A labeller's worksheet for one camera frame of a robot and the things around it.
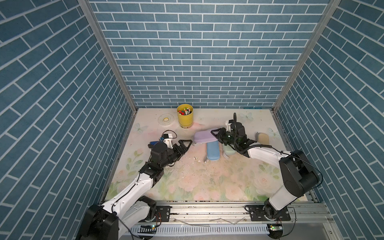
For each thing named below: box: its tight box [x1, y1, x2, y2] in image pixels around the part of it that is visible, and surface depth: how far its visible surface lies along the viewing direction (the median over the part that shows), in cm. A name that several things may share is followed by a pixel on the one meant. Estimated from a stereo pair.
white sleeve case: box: [257, 132, 270, 145], surface depth 102 cm
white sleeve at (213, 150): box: [206, 140, 220, 161], surface depth 96 cm
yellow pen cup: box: [176, 103, 194, 129], surface depth 105 cm
